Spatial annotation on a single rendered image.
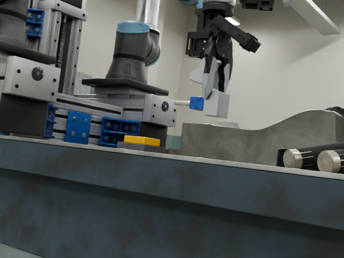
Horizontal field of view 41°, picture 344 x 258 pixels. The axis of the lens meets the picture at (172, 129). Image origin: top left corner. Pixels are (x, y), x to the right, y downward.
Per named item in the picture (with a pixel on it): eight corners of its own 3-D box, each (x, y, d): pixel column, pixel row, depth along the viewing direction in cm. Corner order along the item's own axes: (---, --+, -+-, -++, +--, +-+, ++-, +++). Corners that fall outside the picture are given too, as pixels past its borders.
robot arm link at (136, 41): (107, 52, 162) (112, 14, 162) (120, 61, 175) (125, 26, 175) (140, 54, 159) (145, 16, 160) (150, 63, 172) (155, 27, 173)
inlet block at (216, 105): (167, 112, 107) (170, 89, 107) (179, 115, 111) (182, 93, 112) (216, 115, 100) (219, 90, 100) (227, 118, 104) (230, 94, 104)
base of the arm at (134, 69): (95, 80, 164) (99, 53, 165) (125, 88, 176) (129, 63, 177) (126, 80, 155) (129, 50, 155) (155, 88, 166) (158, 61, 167)
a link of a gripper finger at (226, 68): (208, 100, 111) (208, 62, 110) (229, 102, 108) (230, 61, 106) (200, 102, 109) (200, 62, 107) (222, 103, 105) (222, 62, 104)
